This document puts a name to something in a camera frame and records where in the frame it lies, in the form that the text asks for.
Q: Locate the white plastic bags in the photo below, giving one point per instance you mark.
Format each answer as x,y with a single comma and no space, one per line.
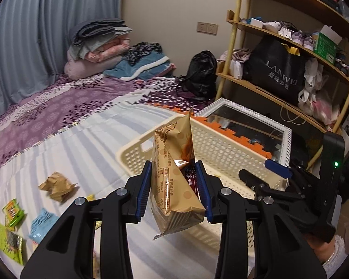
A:
312,84

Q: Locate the pale green folded blanket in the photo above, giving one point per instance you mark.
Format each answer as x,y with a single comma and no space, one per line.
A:
81,49

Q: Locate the grey striped folded blanket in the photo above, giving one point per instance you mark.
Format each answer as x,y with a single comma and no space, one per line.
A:
101,29

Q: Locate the blue-grey curtain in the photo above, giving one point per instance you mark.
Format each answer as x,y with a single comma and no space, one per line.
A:
46,20

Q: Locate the white framed mirror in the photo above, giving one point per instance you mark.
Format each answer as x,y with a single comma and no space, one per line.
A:
235,116

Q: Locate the small white box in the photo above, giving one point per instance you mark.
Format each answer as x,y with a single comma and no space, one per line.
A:
256,22

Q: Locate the tan snack packet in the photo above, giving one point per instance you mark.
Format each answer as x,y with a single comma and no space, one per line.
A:
56,186
168,186

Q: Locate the black backpack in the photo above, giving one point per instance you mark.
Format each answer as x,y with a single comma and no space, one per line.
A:
200,72

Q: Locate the leopard print cloth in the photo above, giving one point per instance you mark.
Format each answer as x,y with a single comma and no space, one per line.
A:
142,49

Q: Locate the green cardboard box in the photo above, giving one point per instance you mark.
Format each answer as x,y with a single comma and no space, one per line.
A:
324,46

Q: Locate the purple sneakers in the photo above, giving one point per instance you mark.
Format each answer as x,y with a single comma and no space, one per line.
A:
302,39

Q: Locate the orange foam mat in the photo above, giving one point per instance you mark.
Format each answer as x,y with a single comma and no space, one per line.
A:
212,123

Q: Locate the blue snack packet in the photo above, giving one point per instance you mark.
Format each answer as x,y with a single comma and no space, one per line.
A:
42,223

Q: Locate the person's right forearm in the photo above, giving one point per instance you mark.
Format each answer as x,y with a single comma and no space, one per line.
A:
334,250

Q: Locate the pink folded quilt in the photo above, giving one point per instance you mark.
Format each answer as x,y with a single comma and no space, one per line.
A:
107,51

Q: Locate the green seaweed snack packet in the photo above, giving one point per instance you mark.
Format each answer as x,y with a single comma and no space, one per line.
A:
8,244

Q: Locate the cream perforated plastic basket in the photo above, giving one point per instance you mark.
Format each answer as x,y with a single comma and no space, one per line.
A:
221,151

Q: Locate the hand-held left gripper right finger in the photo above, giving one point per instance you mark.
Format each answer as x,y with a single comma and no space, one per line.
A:
203,193

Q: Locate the striped bedsheet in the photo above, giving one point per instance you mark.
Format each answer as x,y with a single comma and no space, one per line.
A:
90,151

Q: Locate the lilac folded quilt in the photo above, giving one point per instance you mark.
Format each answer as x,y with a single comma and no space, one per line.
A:
87,66

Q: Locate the black shopping bag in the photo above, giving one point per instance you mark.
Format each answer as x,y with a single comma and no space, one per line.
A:
276,69

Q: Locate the purple floral bedsheet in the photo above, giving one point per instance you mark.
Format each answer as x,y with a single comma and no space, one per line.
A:
61,101

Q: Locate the beige clothes bundle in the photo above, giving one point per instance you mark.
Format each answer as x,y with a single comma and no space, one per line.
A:
235,59

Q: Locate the green and orange snack packet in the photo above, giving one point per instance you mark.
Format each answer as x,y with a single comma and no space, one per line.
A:
13,212

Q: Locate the dark brown snack packet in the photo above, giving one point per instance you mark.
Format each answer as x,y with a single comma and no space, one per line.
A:
191,180

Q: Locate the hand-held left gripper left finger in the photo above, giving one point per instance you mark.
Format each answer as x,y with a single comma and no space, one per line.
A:
142,193

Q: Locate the blue garment with white trim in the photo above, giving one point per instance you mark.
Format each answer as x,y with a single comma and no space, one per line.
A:
142,66

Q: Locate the white sneaker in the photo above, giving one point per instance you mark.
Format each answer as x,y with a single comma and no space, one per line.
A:
274,26

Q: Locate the beige wall socket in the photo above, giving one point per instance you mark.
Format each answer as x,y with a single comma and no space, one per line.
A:
202,27
212,29

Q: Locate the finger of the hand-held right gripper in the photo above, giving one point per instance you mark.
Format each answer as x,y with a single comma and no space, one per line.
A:
250,178
276,167

